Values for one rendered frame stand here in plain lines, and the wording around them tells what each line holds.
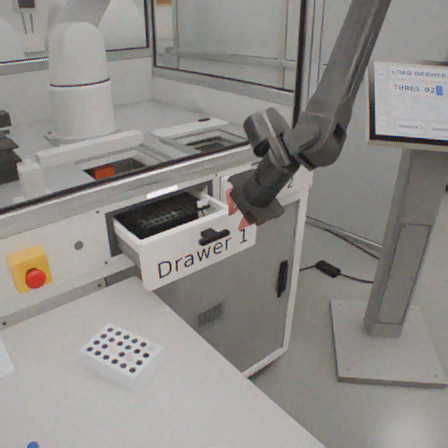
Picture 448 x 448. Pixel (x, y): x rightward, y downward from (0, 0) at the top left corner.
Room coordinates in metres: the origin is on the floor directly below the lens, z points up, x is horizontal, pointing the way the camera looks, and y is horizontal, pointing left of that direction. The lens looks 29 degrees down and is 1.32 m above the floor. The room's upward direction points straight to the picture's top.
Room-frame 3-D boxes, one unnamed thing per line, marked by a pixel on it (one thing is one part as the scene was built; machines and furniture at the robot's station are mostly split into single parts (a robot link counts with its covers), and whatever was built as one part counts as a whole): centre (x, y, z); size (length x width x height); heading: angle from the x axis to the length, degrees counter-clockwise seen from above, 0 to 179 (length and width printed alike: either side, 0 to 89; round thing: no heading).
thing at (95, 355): (0.49, 0.17, 0.78); 0.12 x 0.08 x 0.04; 63
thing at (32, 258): (0.62, 0.37, 0.88); 0.07 x 0.05 x 0.07; 129
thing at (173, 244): (0.72, 0.03, 0.87); 0.29 x 0.02 x 0.11; 129
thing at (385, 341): (1.28, -0.75, 0.51); 0.50 x 0.45 x 1.02; 171
